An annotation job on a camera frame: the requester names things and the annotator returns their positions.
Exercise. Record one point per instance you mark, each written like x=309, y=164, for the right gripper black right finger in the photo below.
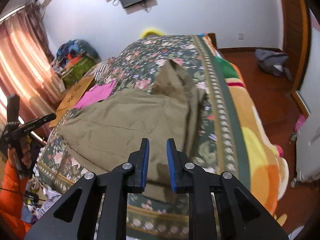
x=220, y=207

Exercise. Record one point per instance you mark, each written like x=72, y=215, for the brown cardboard box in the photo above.
x=72, y=97

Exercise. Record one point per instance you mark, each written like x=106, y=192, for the pink curtain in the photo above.
x=25, y=63

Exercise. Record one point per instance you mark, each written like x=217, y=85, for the striped patchwork blanket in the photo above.
x=102, y=68

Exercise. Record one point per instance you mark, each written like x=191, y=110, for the person's left hand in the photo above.
x=26, y=159

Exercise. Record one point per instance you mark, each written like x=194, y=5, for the grey backpack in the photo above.
x=272, y=63

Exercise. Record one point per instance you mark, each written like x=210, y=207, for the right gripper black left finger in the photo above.
x=95, y=207

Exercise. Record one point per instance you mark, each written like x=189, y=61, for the olive khaki pants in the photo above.
x=103, y=134

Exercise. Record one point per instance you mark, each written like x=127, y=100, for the orange cartoon blanket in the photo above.
x=269, y=172

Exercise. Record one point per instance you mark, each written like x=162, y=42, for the dark floral bedspread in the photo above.
x=219, y=145

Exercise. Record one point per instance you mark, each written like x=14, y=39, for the yellow pillow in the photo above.
x=151, y=32

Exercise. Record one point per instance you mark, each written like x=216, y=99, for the pile of colourful clothes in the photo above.
x=73, y=60

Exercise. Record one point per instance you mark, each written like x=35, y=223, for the brown wooden door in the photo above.
x=296, y=44

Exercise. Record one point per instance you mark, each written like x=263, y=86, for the folded pink pants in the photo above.
x=96, y=94

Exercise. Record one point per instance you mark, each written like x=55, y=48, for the orange left sleeve forearm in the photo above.
x=12, y=203

